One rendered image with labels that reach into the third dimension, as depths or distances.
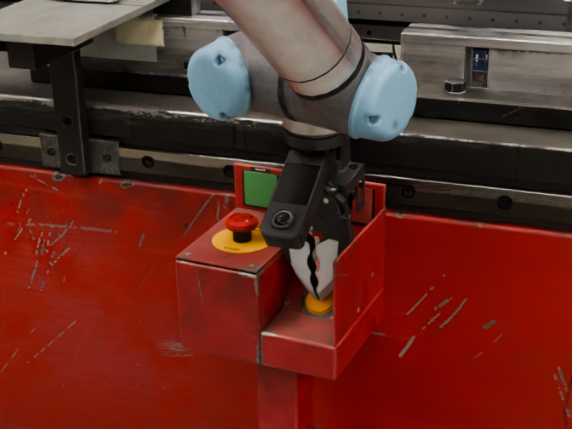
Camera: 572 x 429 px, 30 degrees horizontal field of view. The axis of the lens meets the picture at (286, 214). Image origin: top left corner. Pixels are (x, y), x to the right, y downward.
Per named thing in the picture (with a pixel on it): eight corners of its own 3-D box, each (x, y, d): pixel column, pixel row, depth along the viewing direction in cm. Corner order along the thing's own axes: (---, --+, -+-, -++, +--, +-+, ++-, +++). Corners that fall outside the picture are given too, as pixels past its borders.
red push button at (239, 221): (220, 248, 125) (218, 220, 124) (235, 235, 129) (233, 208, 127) (250, 254, 124) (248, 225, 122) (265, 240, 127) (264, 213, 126)
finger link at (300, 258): (334, 278, 128) (332, 211, 124) (315, 304, 124) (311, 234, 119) (311, 274, 130) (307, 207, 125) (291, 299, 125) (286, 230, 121)
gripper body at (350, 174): (368, 209, 124) (366, 113, 118) (340, 244, 117) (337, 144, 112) (307, 200, 127) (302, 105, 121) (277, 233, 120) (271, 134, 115)
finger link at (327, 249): (358, 283, 127) (357, 214, 123) (340, 309, 122) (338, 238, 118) (334, 278, 128) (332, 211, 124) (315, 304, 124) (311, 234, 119)
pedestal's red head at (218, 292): (180, 347, 127) (170, 208, 120) (240, 289, 140) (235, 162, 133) (335, 382, 119) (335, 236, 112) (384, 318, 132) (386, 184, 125)
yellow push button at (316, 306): (305, 318, 126) (300, 310, 125) (314, 291, 128) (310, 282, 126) (334, 324, 125) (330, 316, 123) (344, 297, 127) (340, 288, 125)
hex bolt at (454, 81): (442, 94, 135) (443, 82, 135) (446, 88, 138) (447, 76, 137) (463, 95, 135) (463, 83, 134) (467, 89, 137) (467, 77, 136)
